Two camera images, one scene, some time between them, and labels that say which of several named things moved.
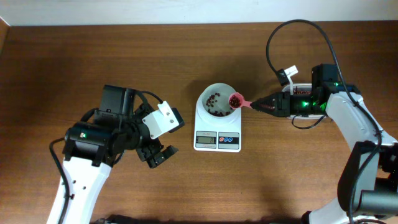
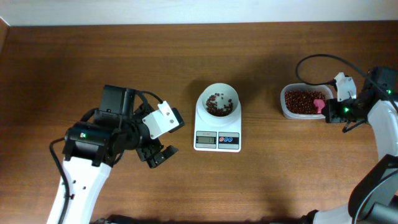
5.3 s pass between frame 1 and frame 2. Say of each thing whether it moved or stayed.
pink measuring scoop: moved
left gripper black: stayed
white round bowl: stayed
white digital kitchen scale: stayed
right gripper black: moved
